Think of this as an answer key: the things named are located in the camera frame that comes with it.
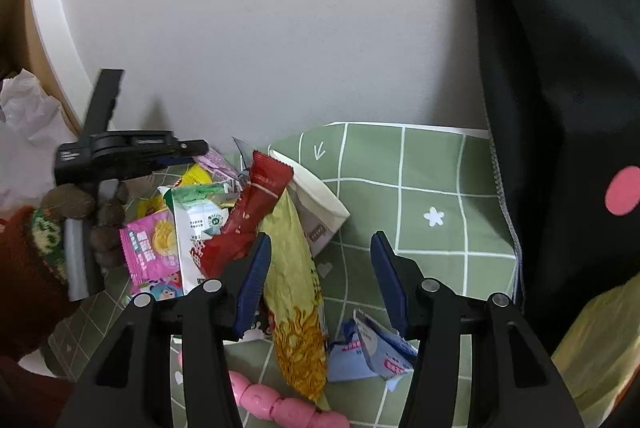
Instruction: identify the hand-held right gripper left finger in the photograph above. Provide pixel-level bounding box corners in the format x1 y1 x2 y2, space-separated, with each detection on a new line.
57 233 273 428

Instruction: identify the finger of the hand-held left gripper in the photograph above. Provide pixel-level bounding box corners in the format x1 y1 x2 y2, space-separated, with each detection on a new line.
120 155 194 181
170 139 209 159

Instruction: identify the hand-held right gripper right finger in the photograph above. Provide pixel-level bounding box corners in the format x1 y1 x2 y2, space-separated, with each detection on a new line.
370 230 586 428

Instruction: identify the gold snack wrapper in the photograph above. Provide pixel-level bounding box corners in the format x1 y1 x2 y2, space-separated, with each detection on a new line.
260 188 331 401

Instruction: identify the pink chip packet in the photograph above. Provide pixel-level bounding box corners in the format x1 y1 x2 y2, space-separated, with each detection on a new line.
119 212 182 297

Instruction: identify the person's left hand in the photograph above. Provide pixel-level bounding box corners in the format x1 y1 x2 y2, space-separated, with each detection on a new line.
30 176 132 281

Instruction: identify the purple snack packet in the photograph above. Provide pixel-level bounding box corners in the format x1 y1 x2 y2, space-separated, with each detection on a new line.
195 148 238 181

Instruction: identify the yellow snack packet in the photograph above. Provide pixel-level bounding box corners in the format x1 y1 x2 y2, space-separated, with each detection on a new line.
136 164 215 219

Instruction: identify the green checked cloth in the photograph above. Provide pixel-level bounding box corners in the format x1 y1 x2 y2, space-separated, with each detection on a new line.
42 122 523 428

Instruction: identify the green and white packet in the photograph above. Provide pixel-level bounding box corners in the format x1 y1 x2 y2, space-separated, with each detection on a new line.
159 182 236 296

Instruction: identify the red snack wrapper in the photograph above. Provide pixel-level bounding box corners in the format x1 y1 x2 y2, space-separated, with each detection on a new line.
200 150 293 281

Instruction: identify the light blue tissue packet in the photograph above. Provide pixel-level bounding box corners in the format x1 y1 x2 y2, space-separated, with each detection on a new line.
326 308 420 383

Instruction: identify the white paper cup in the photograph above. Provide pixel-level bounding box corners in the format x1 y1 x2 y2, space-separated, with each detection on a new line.
269 149 351 259

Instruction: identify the white plastic bag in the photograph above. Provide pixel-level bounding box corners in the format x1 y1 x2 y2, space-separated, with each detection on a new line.
0 68 76 209

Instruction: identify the pink plastic toy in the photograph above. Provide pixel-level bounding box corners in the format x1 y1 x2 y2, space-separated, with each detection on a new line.
176 348 351 428

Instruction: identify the yellow-green cloth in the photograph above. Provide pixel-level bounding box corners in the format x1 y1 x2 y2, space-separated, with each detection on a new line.
550 270 640 416

